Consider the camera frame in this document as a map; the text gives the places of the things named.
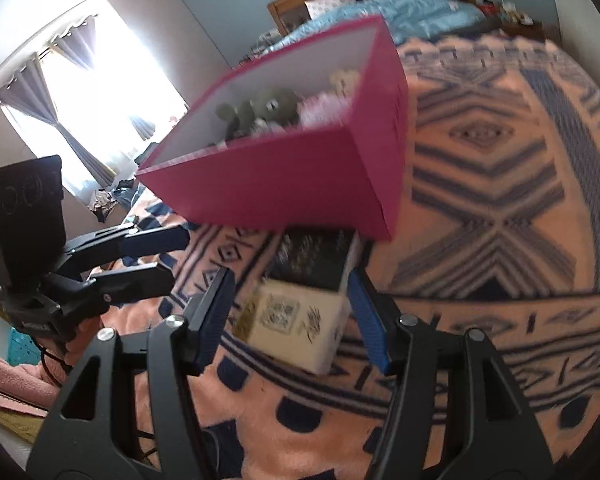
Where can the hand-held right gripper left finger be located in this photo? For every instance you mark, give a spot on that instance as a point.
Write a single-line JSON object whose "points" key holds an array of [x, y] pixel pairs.
{"points": [[215, 320]]}

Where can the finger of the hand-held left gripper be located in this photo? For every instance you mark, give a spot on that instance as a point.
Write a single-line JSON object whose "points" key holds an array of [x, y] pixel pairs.
{"points": [[150, 242], [140, 280]]}

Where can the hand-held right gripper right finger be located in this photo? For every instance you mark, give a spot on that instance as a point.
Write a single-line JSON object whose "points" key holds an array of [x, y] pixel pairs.
{"points": [[370, 325]]}

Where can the black and white printed box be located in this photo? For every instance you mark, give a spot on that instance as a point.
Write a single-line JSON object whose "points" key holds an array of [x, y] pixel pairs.
{"points": [[290, 320]]}

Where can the pink cardboard box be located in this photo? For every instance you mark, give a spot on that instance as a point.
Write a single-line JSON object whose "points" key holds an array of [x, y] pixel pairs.
{"points": [[280, 180]]}

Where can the grey green plush toy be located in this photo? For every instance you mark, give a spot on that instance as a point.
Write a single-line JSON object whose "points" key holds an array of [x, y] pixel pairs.
{"points": [[270, 107]]}

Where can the cream plush toy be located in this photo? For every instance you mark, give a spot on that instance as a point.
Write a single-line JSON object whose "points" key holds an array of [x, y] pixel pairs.
{"points": [[344, 80]]}

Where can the person's left forearm pink sleeve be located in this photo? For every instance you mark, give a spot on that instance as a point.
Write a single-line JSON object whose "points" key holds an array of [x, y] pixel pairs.
{"points": [[10, 380]]}

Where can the blue cloth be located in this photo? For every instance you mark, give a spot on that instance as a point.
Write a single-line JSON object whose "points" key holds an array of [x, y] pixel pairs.
{"points": [[126, 192]]}

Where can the pile of clothes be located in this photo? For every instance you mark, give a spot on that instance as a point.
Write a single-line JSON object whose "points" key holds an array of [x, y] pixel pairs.
{"points": [[101, 205]]}

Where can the grey tied curtain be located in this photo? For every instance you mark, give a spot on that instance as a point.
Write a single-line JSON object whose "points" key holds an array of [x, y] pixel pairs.
{"points": [[80, 150]]}

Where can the teal plastic basket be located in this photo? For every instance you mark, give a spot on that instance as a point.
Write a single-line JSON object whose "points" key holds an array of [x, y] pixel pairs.
{"points": [[26, 347]]}

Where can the orange and navy patterned blanket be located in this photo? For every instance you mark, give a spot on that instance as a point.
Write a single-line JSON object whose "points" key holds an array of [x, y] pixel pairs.
{"points": [[480, 210]]}

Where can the pink plush toy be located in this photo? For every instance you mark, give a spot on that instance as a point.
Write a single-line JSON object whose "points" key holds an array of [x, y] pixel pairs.
{"points": [[322, 107]]}

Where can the white patterned pillow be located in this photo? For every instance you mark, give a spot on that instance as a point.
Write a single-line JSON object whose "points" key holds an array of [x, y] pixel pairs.
{"points": [[330, 5]]}

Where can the light blue duvet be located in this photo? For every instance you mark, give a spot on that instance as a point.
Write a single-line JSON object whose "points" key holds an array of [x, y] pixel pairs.
{"points": [[420, 15]]}

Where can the wooden nightstand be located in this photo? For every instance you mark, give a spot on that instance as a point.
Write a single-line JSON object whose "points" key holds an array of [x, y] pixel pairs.
{"points": [[535, 31]]}

